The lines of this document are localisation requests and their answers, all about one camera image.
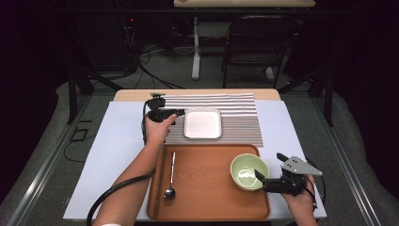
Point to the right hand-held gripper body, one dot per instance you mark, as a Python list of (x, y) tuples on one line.
[(298, 183)]

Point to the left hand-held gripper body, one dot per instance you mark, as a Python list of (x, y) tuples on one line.
[(156, 113)]

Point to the white square plate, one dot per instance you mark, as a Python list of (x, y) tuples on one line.
[(202, 124)]

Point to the green bowl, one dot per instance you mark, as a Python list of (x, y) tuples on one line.
[(244, 166)]

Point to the wood-grain brown tray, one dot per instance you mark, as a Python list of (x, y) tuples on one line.
[(204, 194)]

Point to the person's left hand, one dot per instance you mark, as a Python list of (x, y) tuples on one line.
[(156, 133)]

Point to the person's right hand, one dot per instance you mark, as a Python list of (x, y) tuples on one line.
[(302, 205)]

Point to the striped woven placemat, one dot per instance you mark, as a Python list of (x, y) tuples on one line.
[(241, 125)]

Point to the white table leg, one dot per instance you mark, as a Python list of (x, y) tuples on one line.
[(196, 56)]

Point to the black metal stand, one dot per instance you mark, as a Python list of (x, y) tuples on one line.
[(72, 94), (328, 94)]

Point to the black computer tower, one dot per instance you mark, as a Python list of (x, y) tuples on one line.
[(109, 40)]

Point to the black folding chair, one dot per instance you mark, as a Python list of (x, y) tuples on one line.
[(260, 37)]

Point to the light wooden background table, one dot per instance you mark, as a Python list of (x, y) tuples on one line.
[(244, 3)]

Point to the aluminium floor rail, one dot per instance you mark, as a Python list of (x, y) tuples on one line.
[(47, 163), (348, 169)]

